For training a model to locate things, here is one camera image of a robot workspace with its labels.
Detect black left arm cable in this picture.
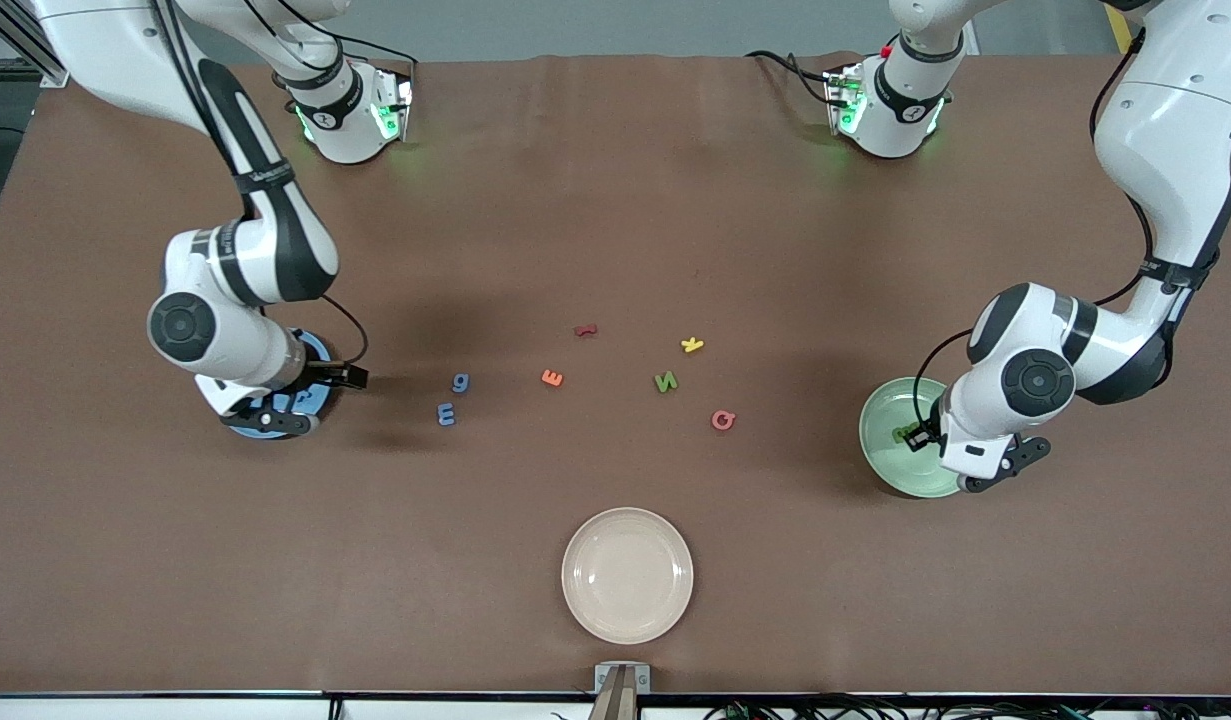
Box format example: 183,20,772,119
912,25,1176,436

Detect blue round plate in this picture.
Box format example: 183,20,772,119
223,328,338,442

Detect tangled black floor cables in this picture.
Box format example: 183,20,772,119
700,690,1231,720

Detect off-white round plate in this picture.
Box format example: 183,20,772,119
561,507,695,645

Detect aluminium frame profile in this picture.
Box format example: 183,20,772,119
0,0,46,86

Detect black base cable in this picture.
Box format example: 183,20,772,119
325,30,421,69
745,48,838,106

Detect white table edge rail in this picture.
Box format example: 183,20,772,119
0,690,1231,720

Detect brown table cover mat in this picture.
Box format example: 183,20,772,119
0,52,1231,696

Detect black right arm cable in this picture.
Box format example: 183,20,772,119
150,0,370,371

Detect mint green round plate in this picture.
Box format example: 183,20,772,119
859,376,966,499

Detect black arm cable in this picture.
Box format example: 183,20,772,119
150,0,370,371
912,25,1176,436

